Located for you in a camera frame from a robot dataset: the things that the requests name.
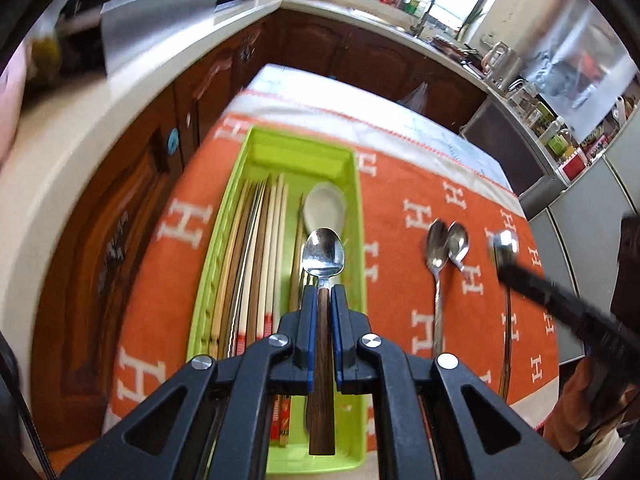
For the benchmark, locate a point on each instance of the pink rice cooker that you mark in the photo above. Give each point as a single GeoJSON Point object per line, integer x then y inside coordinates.
{"type": "Point", "coordinates": [7, 105]}

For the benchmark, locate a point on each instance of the grey cabinet with dark door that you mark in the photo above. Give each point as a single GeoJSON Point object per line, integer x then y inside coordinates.
{"type": "Point", "coordinates": [510, 150]}

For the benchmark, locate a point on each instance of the orange patterned blanket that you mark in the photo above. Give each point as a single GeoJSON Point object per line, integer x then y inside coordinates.
{"type": "Point", "coordinates": [400, 260]}

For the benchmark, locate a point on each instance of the stainless steel splash panel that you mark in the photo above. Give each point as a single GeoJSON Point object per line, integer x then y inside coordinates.
{"type": "Point", "coordinates": [160, 25]}

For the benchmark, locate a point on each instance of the green plastic cutlery tray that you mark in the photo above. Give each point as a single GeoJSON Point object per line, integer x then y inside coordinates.
{"type": "Point", "coordinates": [300, 155]}

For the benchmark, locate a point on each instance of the yellow food bag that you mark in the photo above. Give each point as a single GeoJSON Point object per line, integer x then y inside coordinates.
{"type": "Point", "coordinates": [45, 47]}

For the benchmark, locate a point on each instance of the light blue tablecloth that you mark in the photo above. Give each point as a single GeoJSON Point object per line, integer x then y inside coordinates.
{"type": "Point", "coordinates": [375, 110]}

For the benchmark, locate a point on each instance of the wooden kitchen cabinets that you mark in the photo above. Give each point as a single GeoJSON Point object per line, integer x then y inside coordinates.
{"type": "Point", "coordinates": [215, 85]}

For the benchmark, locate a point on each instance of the stack of dishes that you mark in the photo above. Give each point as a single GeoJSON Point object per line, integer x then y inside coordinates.
{"type": "Point", "coordinates": [452, 47]}

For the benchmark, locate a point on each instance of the white ceramic spoon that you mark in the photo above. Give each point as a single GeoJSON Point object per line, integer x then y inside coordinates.
{"type": "Point", "coordinates": [325, 205]}

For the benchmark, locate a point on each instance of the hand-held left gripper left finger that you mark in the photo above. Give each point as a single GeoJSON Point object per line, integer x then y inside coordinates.
{"type": "Point", "coordinates": [309, 340]}

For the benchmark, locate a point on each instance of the short steel soup spoon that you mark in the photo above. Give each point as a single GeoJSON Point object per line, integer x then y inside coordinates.
{"type": "Point", "coordinates": [457, 242]}

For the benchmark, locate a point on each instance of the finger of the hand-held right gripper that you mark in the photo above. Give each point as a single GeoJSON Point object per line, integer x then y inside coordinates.
{"type": "Point", "coordinates": [550, 302]}

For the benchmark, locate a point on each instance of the person's right hand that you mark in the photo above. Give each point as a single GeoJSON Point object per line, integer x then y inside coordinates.
{"type": "Point", "coordinates": [567, 405]}

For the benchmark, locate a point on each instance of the silver foil sheet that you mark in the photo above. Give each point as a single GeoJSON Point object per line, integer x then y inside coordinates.
{"type": "Point", "coordinates": [580, 70]}

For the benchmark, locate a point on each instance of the green jar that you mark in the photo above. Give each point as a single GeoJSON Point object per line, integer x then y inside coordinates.
{"type": "Point", "coordinates": [560, 142]}

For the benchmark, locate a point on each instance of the steel kitchen faucet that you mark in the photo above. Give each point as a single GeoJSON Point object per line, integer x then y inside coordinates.
{"type": "Point", "coordinates": [419, 22]}

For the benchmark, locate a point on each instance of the glass jug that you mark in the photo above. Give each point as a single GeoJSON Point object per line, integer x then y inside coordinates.
{"type": "Point", "coordinates": [525, 95]}

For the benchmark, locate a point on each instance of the red label container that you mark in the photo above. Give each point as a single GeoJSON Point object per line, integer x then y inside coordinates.
{"type": "Point", "coordinates": [575, 162]}

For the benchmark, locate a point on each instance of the blue cabinet knob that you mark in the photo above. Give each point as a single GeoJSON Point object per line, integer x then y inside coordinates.
{"type": "Point", "coordinates": [172, 141]}

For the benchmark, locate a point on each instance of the steel electric kettle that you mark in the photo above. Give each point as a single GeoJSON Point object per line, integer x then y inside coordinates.
{"type": "Point", "coordinates": [505, 65]}

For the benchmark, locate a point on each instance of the dark wooden chopstick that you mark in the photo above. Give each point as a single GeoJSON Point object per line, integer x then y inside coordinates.
{"type": "Point", "coordinates": [247, 270]}
{"type": "Point", "coordinates": [256, 270]}

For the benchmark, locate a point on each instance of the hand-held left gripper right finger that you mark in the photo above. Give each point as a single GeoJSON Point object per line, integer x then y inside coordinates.
{"type": "Point", "coordinates": [339, 340]}

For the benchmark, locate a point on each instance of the green bottle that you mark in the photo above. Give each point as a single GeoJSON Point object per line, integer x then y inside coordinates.
{"type": "Point", "coordinates": [414, 6]}

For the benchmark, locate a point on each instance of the red-striped bamboo chopstick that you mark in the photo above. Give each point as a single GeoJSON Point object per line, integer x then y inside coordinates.
{"type": "Point", "coordinates": [266, 260]}
{"type": "Point", "coordinates": [229, 270]}
{"type": "Point", "coordinates": [239, 270]}

